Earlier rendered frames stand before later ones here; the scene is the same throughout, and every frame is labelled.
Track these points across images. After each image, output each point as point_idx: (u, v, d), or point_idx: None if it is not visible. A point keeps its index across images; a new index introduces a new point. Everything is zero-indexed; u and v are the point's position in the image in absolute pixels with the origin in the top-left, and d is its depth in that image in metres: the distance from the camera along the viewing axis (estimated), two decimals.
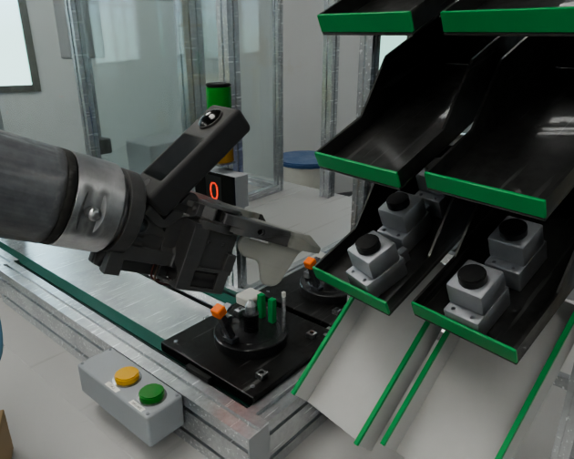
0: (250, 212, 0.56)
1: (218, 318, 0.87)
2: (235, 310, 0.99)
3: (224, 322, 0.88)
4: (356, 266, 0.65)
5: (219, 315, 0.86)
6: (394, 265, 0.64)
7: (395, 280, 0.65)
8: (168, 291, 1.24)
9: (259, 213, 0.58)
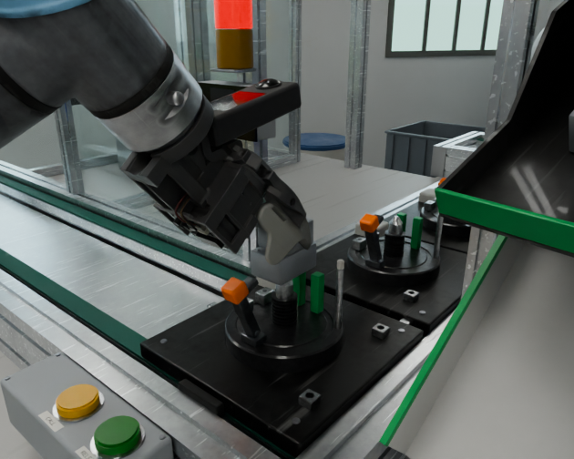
0: None
1: (234, 302, 0.51)
2: (258, 292, 0.63)
3: (244, 310, 0.52)
4: (265, 243, 0.55)
5: (236, 298, 0.50)
6: None
7: (305, 268, 0.56)
8: (157, 271, 0.88)
9: None
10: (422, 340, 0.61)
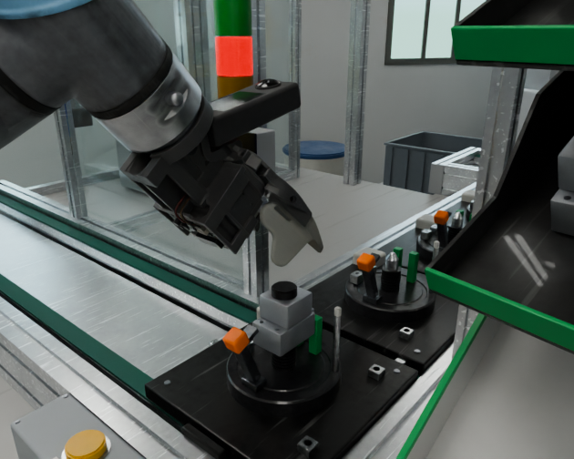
0: None
1: (235, 351, 0.53)
2: None
3: (245, 358, 0.54)
4: (267, 315, 0.58)
5: (237, 348, 0.52)
6: (306, 319, 0.59)
7: (304, 337, 0.60)
8: (159, 301, 0.91)
9: (257, 212, 0.57)
10: (416, 380, 0.63)
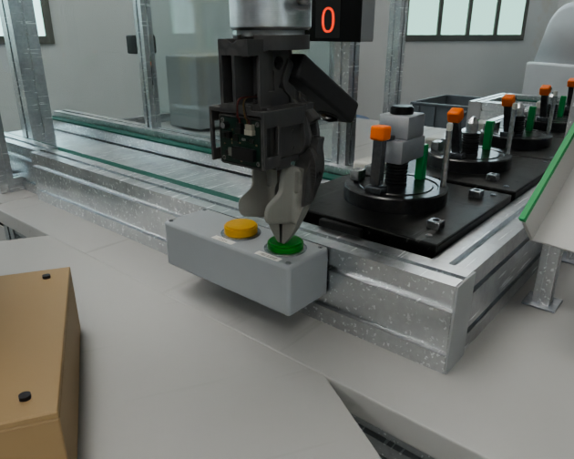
0: None
1: (380, 137, 0.62)
2: (367, 165, 0.73)
3: (382, 152, 0.64)
4: None
5: (384, 133, 0.62)
6: (419, 137, 0.67)
7: (416, 155, 0.68)
8: (248, 179, 0.99)
9: None
10: (510, 202, 0.71)
